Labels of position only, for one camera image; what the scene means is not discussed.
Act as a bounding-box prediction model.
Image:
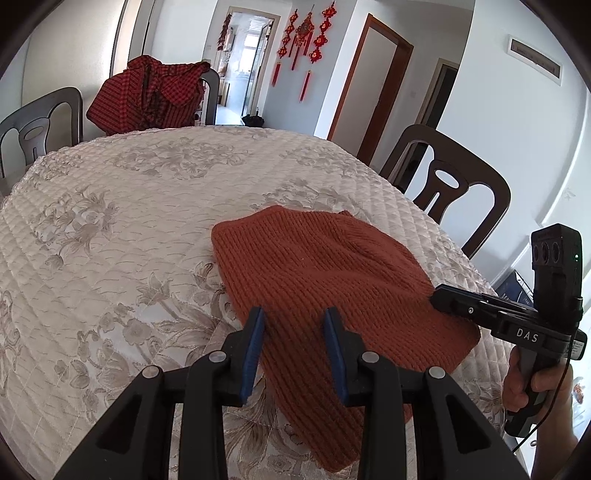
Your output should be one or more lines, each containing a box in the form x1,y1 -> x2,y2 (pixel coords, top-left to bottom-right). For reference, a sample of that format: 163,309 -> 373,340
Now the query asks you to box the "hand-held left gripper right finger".
323,307 -> 532,480

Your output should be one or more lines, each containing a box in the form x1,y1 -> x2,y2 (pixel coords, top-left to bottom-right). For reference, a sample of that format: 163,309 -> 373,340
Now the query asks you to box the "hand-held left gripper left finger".
53,307 -> 266,480

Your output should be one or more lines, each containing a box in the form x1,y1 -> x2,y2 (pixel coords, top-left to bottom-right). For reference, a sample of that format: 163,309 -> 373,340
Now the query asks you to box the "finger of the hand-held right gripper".
436,284 -> 537,315
431,296 -> 502,326

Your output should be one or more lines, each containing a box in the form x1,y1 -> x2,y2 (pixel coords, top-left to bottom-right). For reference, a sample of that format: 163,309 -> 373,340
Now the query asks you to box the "rust orange knitted sweater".
211,205 -> 481,474

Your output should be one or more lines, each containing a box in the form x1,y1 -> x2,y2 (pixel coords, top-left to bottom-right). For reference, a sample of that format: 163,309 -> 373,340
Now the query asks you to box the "person's right forearm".
531,392 -> 580,480

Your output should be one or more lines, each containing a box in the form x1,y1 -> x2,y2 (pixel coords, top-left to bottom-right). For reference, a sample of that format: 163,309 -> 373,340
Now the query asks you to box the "person's right hand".
502,346 -> 574,417

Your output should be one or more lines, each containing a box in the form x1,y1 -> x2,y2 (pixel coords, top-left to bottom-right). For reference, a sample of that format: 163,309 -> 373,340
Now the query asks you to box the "blue box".
499,270 -> 536,308

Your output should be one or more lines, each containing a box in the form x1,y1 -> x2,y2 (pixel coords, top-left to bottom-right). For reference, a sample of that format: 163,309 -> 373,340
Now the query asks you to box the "dark wooden chair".
379,124 -> 512,261
0,87 -> 84,195

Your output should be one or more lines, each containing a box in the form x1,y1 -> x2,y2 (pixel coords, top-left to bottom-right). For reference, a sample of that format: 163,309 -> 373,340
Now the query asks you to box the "quilted floral tablecloth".
0,124 -> 532,480

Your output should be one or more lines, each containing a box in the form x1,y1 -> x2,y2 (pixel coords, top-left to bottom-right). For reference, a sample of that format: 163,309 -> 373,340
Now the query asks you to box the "white framed doorway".
418,58 -> 460,134

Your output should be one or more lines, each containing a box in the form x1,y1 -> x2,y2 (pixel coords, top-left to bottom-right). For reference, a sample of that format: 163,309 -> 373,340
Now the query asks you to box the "brown framed doorway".
327,13 -> 415,166

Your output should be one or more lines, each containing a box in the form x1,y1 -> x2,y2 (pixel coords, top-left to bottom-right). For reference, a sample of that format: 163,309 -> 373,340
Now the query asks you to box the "dark chair holding plaid garment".
196,69 -> 220,126

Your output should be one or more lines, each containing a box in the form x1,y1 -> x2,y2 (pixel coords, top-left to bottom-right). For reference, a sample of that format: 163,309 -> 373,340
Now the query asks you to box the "red plaid garment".
86,55 -> 212,136

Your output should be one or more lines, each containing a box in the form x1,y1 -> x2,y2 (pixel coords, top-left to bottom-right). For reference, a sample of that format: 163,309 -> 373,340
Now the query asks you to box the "glass sliding door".
240,21 -> 273,121

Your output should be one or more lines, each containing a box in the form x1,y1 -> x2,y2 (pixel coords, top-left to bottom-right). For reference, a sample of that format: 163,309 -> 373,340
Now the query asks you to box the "red Chinese knot decoration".
271,8 -> 298,88
290,4 -> 317,103
308,1 -> 338,64

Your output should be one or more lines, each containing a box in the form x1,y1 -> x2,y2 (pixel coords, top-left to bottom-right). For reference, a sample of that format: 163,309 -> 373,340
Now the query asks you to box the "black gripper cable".
510,332 -> 578,453

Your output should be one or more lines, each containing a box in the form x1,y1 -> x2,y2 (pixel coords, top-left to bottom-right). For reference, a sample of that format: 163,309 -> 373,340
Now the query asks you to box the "framed wall picture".
507,34 -> 565,88

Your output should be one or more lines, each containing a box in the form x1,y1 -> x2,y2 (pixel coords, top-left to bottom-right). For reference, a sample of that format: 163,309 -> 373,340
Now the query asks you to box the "red chili string decoration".
216,13 -> 234,51

